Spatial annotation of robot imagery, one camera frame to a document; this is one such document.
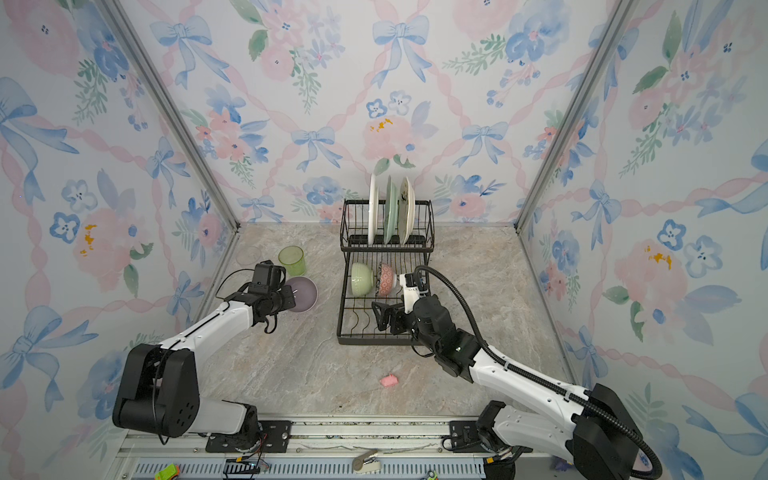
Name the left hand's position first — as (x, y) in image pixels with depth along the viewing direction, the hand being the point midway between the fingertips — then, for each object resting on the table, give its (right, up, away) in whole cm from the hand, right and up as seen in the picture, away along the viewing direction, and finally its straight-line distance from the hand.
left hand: (287, 293), depth 91 cm
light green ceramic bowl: (+23, +4, +1) cm, 23 cm away
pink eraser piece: (+31, -23, -10) cm, 40 cm away
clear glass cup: (-19, +11, +16) cm, 27 cm away
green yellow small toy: (-19, -38, -23) cm, 48 cm away
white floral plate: (+27, +23, -15) cm, 39 cm away
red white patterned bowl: (+30, +4, +1) cm, 31 cm away
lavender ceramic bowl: (+5, 0, +1) cm, 5 cm away
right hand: (+30, 0, -14) cm, 34 cm away
